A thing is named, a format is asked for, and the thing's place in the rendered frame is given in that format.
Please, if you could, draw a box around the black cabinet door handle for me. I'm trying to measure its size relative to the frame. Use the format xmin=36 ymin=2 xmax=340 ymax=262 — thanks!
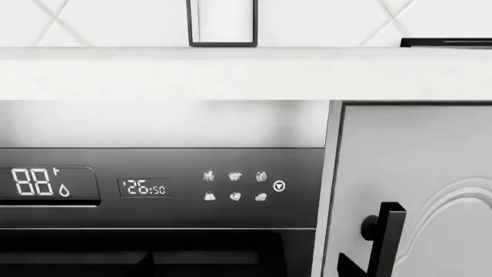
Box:
xmin=336 ymin=201 xmax=407 ymax=277

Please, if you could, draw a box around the flat black cooktop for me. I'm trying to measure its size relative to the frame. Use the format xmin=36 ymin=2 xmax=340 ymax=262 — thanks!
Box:
xmin=399 ymin=37 xmax=492 ymax=48

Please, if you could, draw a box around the black built-in oven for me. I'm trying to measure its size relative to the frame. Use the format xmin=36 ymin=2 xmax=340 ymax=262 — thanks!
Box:
xmin=0 ymin=147 xmax=324 ymax=277

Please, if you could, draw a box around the grey cabinet door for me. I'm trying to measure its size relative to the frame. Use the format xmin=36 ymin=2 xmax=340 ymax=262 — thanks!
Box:
xmin=310 ymin=99 xmax=492 ymax=277

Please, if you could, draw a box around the black framed white container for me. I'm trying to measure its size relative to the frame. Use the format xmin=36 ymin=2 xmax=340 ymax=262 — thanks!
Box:
xmin=185 ymin=0 xmax=258 ymax=48

